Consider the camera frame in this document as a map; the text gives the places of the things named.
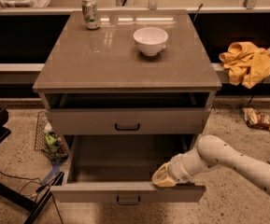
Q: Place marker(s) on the wire mesh basket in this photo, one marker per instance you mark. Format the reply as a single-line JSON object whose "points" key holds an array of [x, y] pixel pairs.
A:
{"points": [[42, 127]]}

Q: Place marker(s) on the white ceramic bowl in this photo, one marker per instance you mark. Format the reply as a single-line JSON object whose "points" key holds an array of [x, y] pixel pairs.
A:
{"points": [[150, 40]]}

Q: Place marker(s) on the green white soda can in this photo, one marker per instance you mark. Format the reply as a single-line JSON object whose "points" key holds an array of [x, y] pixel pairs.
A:
{"points": [[90, 14]]}

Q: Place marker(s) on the green snack bag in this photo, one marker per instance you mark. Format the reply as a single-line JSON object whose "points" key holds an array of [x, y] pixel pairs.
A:
{"points": [[51, 142]]}

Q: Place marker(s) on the blue tape strip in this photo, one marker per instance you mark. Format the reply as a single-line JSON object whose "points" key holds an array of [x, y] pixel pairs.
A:
{"points": [[52, 174]]}

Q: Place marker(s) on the brown snack bag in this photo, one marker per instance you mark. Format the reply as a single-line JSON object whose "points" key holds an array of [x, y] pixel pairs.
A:
{"points": [[256, 119]]}

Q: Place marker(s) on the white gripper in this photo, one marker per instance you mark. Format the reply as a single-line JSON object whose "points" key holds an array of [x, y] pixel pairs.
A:
{"points": [[175, 169]]}

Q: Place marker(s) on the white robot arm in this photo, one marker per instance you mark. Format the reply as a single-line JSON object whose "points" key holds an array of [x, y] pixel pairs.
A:
{"points": [[208, 153]]}

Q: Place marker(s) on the yellow crumpled cloth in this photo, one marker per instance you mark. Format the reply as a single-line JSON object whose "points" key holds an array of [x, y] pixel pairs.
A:
{"points": [[246, 64]]}

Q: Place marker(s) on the grey drawer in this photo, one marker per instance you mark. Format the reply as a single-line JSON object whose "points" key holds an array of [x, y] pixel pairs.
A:
{"points": [[128, 120], [118, 169]]}

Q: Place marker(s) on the grey drawer cabinet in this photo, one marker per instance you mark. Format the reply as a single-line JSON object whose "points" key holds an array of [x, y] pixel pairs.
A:
{"points": [[103, 68]]}

